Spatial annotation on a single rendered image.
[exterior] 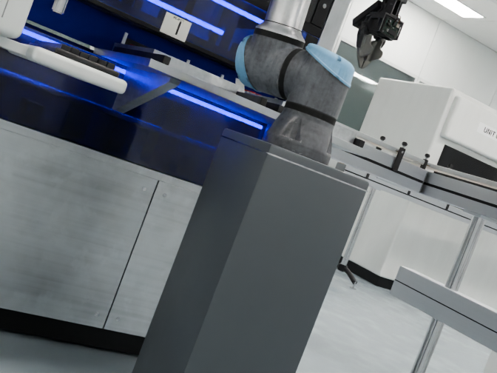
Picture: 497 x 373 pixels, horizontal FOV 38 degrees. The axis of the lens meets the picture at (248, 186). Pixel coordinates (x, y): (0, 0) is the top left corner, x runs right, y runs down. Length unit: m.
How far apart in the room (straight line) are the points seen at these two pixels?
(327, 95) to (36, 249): 1.03
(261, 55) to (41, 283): 1.00
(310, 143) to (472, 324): 1.31
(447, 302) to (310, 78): 1.40
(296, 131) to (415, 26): 7.15
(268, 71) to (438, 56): 7.36
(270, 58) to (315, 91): 0.14
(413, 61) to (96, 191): 6.79
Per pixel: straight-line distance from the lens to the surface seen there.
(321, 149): 1.52
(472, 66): 9.27
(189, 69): 1.92
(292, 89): 1.55
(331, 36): 2.43
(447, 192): 2.83
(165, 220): 2.26
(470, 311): 2.66
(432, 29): 8.79
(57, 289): 2.22
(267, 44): 1.60
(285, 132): 1.51
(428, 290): 2.81
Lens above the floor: 0.76
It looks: 3 degrees down
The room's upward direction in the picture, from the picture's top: 21 degrees clockwise
